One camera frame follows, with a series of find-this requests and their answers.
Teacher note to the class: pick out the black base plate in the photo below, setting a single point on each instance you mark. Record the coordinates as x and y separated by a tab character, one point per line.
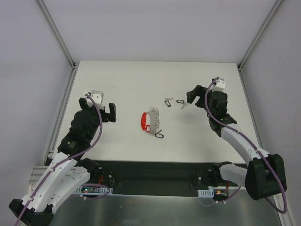
183	179

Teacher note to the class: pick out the left aluminium rail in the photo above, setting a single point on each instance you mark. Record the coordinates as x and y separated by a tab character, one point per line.
50	145

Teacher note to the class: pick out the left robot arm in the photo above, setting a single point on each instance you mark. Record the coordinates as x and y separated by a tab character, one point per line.
67	171

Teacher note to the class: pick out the aluminium frame post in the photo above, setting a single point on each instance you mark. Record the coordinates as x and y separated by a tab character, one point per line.
48	18
260	33

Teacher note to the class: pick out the right aluminium frame post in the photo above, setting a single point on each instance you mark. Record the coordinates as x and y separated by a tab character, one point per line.
260	33

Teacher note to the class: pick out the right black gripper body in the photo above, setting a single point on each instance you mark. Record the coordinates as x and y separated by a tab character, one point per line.
202	97

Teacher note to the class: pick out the red handled key organizer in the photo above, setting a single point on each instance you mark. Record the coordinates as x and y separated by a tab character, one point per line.
151	118

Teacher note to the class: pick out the left white cable duct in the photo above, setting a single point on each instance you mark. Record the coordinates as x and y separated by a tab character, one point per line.
93	190

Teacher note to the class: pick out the left aluminium frame post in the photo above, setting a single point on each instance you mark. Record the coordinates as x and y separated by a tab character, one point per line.
48	18

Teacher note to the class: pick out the white cable duct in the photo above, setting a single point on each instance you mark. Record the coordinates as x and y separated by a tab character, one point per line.
93	190
209	193

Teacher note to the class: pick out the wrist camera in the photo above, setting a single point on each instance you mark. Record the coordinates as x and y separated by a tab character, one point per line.
97	96
219	84

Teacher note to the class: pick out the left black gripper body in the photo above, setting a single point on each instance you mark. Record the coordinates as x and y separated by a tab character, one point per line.
99	112

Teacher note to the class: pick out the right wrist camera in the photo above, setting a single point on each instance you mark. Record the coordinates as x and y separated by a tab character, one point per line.
219	84

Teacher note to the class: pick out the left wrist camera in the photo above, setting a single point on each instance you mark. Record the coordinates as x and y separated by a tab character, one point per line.
97	96

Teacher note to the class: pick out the black tag key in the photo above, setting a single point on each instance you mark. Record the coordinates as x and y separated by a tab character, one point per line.
159	134
182	102
167	101

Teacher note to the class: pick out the right white cable duct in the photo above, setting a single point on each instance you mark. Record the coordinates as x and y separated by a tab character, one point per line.
209	193

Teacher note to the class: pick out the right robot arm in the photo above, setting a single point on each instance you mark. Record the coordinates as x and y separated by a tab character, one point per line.
264	175

